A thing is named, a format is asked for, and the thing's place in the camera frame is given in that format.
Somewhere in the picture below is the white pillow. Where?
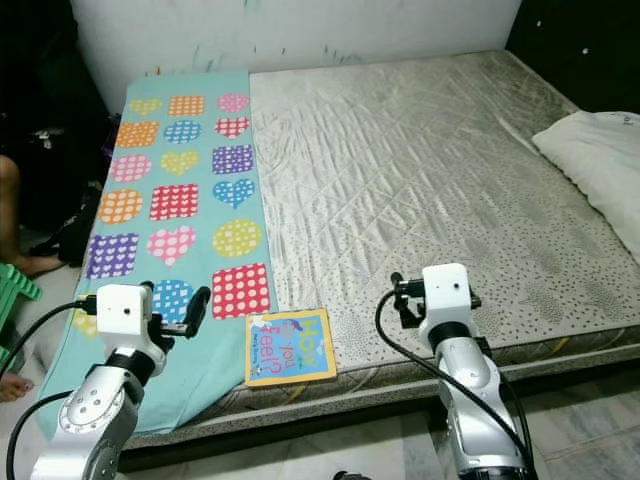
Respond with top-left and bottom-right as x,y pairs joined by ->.
532,110 -> 640,266

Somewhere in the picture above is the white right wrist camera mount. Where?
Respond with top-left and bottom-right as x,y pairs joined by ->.
420,263 -> 474,331

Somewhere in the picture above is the white quilted mattress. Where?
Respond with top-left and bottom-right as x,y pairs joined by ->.
130,50 -> 640,446

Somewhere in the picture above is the teal heart print sheet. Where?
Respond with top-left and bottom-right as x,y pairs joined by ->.
35,70 -> 276,441

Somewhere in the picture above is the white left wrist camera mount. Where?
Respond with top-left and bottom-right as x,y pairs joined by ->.
95,284 -> 161,351

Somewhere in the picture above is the black tufted headboard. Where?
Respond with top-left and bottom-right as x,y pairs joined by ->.
505,0 -> 640,113

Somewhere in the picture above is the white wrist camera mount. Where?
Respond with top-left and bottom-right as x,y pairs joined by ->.
420,263 -> 474,331
95,284 -> 161,351

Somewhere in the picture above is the green plastic stool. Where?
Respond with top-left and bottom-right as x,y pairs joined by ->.
0,262 -> 41,346

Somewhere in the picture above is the yellow blue picture book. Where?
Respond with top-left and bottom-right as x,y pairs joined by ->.
245,308 -> 338,387

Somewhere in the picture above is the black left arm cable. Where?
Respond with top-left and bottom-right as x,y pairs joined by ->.
0,295 -> 101,371
5,390 -> 76,480

